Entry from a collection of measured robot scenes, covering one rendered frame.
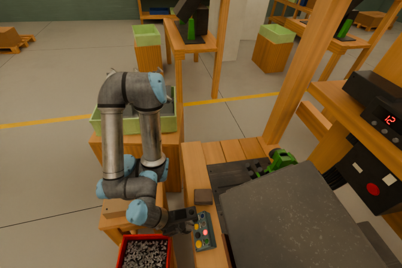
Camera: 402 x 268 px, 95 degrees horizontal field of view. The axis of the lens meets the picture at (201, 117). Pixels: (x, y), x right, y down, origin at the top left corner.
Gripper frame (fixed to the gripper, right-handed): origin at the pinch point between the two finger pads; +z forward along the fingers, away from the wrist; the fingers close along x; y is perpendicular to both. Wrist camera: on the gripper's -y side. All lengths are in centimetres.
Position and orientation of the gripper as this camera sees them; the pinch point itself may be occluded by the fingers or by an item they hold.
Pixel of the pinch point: (194, 225)
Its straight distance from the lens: 99.3
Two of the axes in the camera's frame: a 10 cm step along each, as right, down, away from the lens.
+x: 1.8, 6.7, -7.2
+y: -8.3, 4.9, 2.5
